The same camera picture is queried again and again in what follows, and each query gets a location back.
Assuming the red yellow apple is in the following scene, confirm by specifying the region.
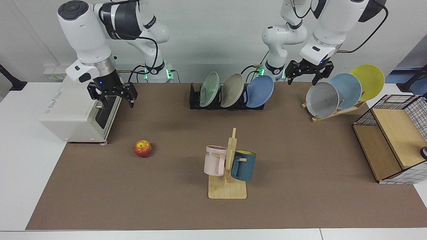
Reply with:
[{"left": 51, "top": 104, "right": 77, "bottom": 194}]
[{"left": 134, "top": 140, "right": 152, "bottom": 158}]

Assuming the grey plate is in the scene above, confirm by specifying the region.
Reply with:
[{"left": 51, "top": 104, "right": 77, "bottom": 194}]
[{"left": 306, "top": 82, "right": 340, "bottom": 118}]

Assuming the light blue plate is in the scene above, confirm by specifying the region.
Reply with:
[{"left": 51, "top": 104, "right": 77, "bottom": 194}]
[{"left": 329, "top": 73, "right": 362, "bottom": 110}]

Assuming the wooden plate rack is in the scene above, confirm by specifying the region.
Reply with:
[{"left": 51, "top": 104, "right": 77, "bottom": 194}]
[{"left": 302, "top": 100, "right": 367, "bottom": 122}]

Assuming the yellow plate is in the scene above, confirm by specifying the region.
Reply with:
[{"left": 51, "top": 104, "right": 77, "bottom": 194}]
[{"left": 350, "top": 64, "right": 385, "bottom": 102}]

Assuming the beige plate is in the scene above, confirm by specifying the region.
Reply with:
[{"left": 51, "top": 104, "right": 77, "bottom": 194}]
[{"left": 221, "top": 73, "right": 245, "bottom": 108}]

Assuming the black dish rack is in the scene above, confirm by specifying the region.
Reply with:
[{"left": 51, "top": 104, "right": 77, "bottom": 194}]
[{"left": 189, "top": 83, "right": 266, "bottom": 110}]

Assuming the pale green plate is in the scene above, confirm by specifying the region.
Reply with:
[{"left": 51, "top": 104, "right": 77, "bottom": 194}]
[{"left": 199, "top": 72, "right": 220, "bottom": 107}]

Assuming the pale toaster oven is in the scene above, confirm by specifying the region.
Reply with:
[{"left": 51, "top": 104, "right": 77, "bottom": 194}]
[{"left": 38, "top": 76, "right": 123, "bottom": 144}]

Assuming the black stand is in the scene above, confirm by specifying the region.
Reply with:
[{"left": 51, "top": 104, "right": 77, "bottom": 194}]
[
  {"left": 0, "top": 64, "right": 28, "bottom": 91},
  {"left": 396, "top": 65, "right": 427, "bottom": 93}
]

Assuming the teal mug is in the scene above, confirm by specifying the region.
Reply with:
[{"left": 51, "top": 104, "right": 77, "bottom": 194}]
[{"left": 231, "top": 150, "right": 257, "bottom": 182}]

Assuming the pink mug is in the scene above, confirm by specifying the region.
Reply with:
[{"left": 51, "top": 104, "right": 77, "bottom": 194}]
[{"left": 204, "top": 145, "right": 228, "bottom": 176}]

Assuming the brown table cloth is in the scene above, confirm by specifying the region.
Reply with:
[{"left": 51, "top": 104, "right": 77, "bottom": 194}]
[{"left": 26, "top": 82, "right": 427, "bottom": 230}]

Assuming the wooden cup stand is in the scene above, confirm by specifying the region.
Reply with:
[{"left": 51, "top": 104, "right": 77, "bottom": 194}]
[{"left": 208, "top": 128, "right": 248, "bottom": 199}]

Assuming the white wall socket strip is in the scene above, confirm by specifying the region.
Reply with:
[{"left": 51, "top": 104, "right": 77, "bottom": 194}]
[{"left": 43, "top": 66, "right": 69, "bottom": 81}]

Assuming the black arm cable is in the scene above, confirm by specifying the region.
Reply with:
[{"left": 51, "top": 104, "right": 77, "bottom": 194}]
[
  {"left": 335, "top": 0, "right": 389, "bottom": 54},
  {"left": 117, "top": 33, "right": 160, "bottom": 84}
]

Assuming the wire basket with wooden floor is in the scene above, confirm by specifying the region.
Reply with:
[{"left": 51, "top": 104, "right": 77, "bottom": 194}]
[{"left": 353, "top": 94, "right": 427, "bottom": 185}]

